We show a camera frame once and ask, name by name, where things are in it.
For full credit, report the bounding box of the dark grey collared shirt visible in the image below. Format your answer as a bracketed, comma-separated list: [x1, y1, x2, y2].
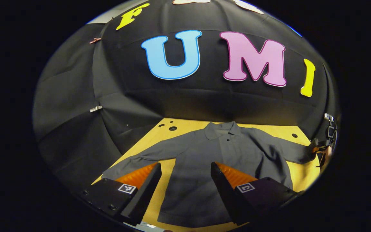
[101, 121, 319, 227]

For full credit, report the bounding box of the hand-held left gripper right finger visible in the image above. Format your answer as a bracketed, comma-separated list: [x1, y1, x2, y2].
[210, 162, 305, 226]

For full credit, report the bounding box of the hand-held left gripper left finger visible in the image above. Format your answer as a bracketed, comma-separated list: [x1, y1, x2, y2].
[76, 162, 162, 226]

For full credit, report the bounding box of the black backdrop cloth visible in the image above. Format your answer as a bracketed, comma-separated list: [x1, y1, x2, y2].
[33, 0, 340, 194]

